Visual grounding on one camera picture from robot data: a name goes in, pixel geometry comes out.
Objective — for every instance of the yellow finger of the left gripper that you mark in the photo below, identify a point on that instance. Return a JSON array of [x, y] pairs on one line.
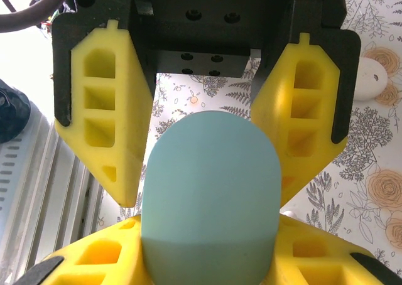
[[125, 134], [282, 118]]

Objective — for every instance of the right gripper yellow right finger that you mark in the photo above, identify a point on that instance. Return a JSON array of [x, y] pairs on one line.
[[317, 253]]

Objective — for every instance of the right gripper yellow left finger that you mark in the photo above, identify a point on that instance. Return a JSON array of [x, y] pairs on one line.
[[94, 256]]

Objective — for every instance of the white oval case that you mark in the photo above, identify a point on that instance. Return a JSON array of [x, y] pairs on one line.
[[369, 81]]

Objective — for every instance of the black mug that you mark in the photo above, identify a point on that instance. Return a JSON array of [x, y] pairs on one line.
[[12, 112]]

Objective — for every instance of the aluminium front frame rail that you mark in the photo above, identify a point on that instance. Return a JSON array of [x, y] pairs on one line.
[[72, 197]]

